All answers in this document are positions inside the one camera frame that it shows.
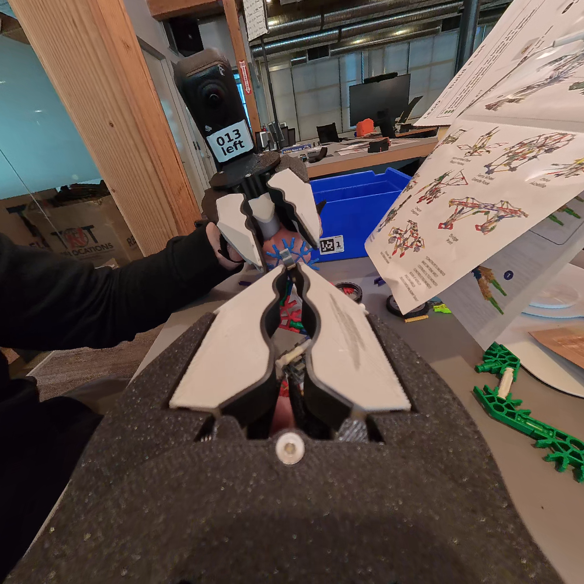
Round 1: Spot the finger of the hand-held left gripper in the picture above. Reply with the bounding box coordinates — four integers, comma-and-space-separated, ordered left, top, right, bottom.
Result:
215, 193, 266, 271
267, 169, 323, 249

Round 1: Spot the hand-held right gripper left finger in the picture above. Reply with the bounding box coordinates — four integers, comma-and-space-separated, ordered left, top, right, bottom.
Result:
169, 265, 287, 411

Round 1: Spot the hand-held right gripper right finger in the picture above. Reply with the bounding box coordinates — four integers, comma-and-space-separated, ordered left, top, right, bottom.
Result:
299, 262, 412, 413

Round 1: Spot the blue snowflake connector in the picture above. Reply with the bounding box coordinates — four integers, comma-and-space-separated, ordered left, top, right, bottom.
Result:
266, 237, 320, 271

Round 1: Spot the colourful construction toy model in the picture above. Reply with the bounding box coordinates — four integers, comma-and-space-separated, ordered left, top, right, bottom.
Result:
262, 236, 321, 398

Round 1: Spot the person's left forearm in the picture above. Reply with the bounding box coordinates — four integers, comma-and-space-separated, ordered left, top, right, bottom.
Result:
0, 226, 238, 352

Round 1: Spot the person's left hand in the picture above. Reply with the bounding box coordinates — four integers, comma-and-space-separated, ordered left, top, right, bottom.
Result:
262, 227, 315, 264

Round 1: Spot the blue plastic bin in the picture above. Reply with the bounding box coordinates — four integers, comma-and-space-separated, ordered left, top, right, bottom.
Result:
309, 168, 413, 263

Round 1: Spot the black wheel with grey hub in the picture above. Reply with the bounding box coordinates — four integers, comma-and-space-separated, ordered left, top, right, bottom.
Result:
385, 294, 429, 318

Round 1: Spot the long wooden table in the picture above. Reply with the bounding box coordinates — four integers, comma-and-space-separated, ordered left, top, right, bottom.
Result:
301, 132, 439, 179

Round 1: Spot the white paper sign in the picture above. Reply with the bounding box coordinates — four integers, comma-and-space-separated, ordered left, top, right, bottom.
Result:
242, 0, 270, 43

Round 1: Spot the wooden pillar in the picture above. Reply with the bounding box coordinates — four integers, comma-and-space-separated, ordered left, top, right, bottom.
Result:
9, 0, 201, 256

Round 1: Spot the black monitor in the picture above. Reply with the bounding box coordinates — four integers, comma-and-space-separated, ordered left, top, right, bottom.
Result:
349, 73, 411, 137

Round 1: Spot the brown printed cardboard box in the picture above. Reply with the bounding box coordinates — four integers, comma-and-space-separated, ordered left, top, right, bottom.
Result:
0, 189, 142, 270

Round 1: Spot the toy models instruction sheet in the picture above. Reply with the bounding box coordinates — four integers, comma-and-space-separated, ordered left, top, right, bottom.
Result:
365, 119, 584, 315

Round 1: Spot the white foam board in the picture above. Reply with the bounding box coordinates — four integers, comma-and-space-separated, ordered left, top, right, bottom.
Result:
511, 274, 584, 398

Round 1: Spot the white instruction booklet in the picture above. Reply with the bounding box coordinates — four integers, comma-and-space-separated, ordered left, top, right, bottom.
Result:
440, 219, 584, 347

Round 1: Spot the brown plastic bag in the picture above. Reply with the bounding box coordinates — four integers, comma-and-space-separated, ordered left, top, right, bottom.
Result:
529, 326, 584, 370

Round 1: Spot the dark metal column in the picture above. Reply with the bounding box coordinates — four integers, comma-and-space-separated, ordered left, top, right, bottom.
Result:
456, 0, 480, 74

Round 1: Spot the brick building instruction sheet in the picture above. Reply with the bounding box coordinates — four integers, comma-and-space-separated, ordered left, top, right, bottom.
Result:
413, 0, 584, 128

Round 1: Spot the green connector chain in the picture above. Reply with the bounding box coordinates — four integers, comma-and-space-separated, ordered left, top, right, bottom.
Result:
472, 342, 584, 483

